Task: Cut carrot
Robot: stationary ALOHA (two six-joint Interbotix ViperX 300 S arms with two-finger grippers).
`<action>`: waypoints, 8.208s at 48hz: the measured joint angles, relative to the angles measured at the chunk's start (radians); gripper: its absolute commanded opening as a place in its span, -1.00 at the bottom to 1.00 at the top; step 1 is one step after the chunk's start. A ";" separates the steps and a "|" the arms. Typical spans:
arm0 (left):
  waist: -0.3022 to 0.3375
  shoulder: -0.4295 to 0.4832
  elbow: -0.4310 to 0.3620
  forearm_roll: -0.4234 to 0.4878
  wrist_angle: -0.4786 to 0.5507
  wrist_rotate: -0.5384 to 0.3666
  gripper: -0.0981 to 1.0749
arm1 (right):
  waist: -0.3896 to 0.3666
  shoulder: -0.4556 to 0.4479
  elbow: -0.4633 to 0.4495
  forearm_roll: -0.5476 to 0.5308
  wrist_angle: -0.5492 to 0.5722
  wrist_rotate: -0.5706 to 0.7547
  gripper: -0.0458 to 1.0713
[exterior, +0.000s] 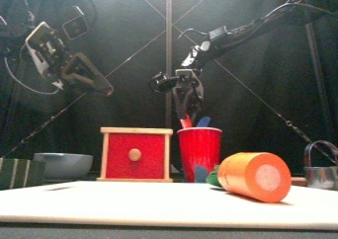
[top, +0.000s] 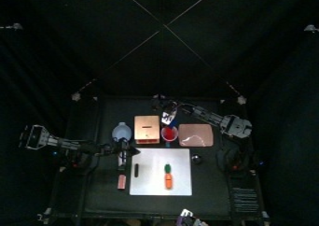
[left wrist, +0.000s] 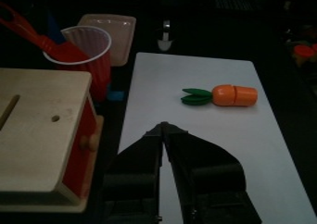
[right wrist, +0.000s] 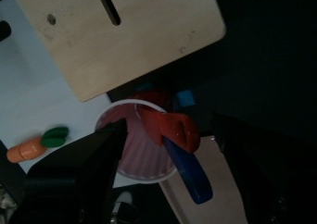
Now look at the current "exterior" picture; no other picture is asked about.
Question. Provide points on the blue toy utensil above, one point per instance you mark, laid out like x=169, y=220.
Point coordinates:
x=204, y=122

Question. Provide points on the red wooden drawer box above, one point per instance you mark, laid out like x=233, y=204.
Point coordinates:
x=119, y=157

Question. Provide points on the red toy knife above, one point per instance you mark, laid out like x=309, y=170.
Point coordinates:
x=186, y=122

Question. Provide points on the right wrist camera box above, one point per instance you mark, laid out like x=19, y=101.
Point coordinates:
x=162, y=83

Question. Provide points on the white cutting board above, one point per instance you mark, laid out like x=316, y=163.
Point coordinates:
x=133, y=203

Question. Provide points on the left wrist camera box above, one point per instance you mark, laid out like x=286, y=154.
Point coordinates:
x=75, y=27

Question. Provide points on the metal frame pole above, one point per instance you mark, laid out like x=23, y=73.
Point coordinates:
x=314, y=68
x=169, y=35

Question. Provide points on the green striped box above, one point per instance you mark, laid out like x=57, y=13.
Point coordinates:
x=22, y=174

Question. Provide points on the red plastic cup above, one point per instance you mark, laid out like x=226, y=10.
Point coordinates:
x=201, y=147

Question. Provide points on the carrot piece with green leaves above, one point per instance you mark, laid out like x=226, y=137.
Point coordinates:
x=213, y=179

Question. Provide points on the orange carrot end piece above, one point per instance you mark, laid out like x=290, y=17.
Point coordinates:
x=264, y=177

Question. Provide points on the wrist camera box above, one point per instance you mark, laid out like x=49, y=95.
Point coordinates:
x=162, y=83
x=75, y=27

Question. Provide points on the small blue toy piece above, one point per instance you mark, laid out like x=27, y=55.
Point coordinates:
x=201, y=174

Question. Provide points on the grey bowl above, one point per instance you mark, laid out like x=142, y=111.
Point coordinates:
x=66, y=165

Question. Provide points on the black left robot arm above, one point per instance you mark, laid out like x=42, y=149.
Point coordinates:
x=11, y=42

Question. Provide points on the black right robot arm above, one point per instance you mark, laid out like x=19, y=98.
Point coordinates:
x=264, y=19

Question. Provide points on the small metal bucket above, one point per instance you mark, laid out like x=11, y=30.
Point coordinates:
x=321, y=178

